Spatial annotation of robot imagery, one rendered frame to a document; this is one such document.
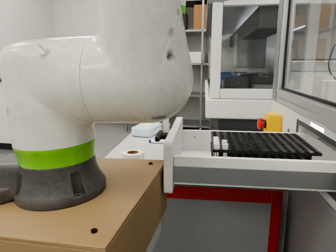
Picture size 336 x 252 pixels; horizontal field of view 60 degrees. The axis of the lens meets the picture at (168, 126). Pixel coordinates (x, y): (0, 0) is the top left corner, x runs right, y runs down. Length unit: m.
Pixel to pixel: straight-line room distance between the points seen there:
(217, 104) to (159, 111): 1.13
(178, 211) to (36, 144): 0.56
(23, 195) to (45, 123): 0.12
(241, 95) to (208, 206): 0.75
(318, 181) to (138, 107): 0.40
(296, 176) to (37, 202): 0.47
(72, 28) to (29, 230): 5.31
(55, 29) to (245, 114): 4.73
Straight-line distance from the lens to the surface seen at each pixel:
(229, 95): 1.51
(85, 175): 0.48
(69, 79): 0.41
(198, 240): 0.96
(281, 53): 1.11
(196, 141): 0.84
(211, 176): 0.61
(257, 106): 1.53
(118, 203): 0.47
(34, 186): 0.48
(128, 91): 0.37
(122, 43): 0.37
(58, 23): 5.81
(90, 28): 5.50
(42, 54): 0.43
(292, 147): 0.70
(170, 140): 0.59
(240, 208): 0.91
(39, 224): 0.45
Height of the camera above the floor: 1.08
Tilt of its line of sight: 12 degrees down
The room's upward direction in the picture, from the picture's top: straight up
